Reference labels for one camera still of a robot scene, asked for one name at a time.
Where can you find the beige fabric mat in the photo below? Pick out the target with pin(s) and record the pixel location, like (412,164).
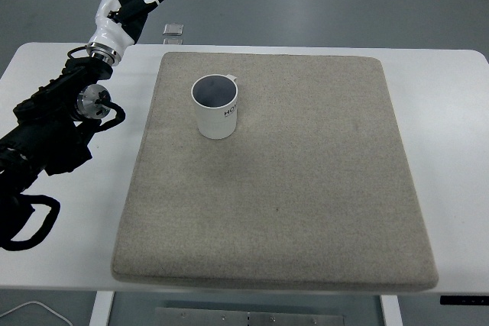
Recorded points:
(312,191)

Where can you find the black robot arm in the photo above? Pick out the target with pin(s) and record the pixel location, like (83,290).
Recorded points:
(56,124)

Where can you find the black table control panel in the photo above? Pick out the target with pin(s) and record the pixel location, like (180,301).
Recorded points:
(464,300)

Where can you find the white table leg left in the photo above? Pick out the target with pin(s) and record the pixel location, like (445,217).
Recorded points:
(102,308)

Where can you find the white ribbed cup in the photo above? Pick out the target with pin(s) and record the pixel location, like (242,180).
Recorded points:
(215,100)

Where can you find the white table leg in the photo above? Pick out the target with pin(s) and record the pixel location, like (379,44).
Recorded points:
(102,308)
(391,310)

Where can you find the white table leg right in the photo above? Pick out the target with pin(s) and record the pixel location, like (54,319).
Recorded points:
(391,310)

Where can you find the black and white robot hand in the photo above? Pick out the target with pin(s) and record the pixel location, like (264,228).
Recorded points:
(119,25)

